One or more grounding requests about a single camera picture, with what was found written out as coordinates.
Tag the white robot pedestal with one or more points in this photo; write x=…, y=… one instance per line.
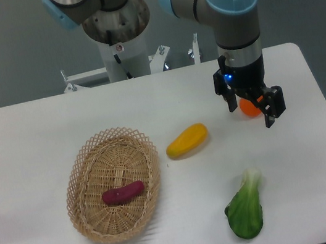
x=125, y=60

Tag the green bok choy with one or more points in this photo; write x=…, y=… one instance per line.
x=244, y=212

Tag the purple sweet potato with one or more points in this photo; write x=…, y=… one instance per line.
x=123, y=194

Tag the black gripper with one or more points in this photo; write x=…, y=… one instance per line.
x=248, y=82

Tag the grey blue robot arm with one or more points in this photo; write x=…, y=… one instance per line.
x=117, y=27

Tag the woven wicker basket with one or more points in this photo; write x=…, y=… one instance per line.
x=113, y=158

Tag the orange fruit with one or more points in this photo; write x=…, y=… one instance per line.
x=248, y=108

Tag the white metal mounting frame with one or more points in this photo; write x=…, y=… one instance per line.
x=162, y=60

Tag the yellow mango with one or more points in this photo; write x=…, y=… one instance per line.
x=188, y=140

